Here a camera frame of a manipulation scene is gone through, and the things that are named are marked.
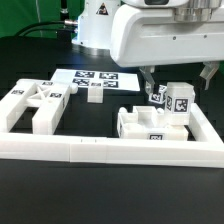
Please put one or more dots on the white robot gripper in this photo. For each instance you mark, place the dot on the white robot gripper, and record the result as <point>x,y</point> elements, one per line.
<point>147,33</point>

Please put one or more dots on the white chair seat block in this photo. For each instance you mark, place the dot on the white chair seat block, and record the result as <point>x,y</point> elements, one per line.
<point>147,122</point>

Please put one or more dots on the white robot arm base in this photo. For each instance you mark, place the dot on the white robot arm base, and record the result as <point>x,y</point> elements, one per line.
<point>94,26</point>

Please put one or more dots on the white tagged cube left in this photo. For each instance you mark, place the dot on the white tagged cube left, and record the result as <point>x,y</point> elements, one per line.
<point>160,96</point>

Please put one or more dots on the white marker sheet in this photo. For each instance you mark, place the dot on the white marker sheet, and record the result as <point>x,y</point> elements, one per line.
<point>110,80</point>

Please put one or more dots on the white U-shaped fixture frame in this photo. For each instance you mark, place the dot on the white U-shaped fixture frame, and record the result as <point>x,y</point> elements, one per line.
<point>206,151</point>

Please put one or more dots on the black antenna post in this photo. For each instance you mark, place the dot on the black antenna post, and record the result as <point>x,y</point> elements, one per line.
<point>64,33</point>

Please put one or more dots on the white chair back frame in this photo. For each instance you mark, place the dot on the white chair back frame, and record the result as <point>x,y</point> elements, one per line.
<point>50,98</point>

